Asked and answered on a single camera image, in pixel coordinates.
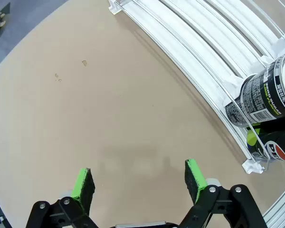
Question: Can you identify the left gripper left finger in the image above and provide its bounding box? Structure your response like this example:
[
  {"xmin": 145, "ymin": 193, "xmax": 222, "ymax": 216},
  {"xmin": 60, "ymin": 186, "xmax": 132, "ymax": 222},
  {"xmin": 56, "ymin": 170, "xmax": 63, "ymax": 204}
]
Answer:
[{"xmin": 26, "ymin": 167, "xmax": 97, "ymax": 228}]

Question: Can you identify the black Pepsi zero can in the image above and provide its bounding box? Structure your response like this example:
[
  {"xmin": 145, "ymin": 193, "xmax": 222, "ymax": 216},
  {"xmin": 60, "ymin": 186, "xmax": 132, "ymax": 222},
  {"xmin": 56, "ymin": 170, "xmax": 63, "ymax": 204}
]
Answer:
[
  {"xmin": 225, "ymin": 51, "xmax": 285, "ymax": 129},
  {"xmin": 246, "ymin": 116, "xmax": 285, "ymax": 163}
]

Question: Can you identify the aluminium extrusion frame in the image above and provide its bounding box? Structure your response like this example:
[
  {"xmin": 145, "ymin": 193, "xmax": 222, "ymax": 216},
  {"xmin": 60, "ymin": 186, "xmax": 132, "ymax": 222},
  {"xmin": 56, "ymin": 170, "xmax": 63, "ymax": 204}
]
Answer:
[{"xmin": 262, "ymin": 179, "xmax": 285, "ymax": 228}]

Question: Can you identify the white can dispenser rack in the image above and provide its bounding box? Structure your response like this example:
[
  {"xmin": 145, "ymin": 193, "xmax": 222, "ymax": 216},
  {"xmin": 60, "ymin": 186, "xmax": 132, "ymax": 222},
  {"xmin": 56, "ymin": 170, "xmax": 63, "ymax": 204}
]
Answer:
[{"xmin": 108, "ymin": 0, "xmax": 285, "ymax": 175}]

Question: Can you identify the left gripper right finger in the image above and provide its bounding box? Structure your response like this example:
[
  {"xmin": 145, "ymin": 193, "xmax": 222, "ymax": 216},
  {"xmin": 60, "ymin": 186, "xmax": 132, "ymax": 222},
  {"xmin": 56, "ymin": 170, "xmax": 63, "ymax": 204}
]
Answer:
[{"xmin": 178, "ymin": 158, "xmax": 268, "ymax": 228}]

